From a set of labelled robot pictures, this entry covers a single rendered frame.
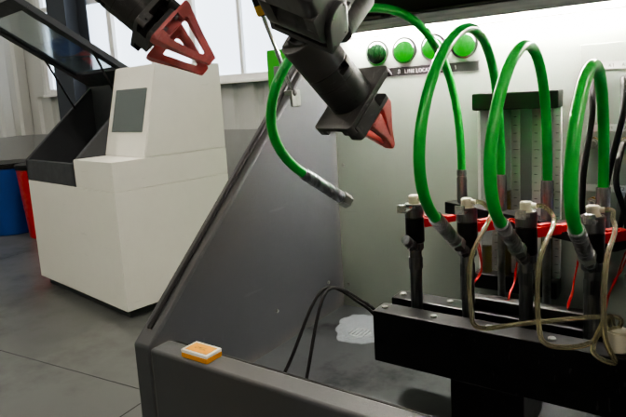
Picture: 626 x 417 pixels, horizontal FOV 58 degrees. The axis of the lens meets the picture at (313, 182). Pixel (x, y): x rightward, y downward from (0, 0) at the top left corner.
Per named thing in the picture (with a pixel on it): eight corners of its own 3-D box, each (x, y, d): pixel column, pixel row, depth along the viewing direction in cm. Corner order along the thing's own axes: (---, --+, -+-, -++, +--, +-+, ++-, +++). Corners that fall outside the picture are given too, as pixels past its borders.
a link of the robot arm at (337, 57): (267, 49, 65) (298, 46, 61) (298, 6, 67) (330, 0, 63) (303, 89, 69) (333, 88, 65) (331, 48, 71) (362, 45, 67)
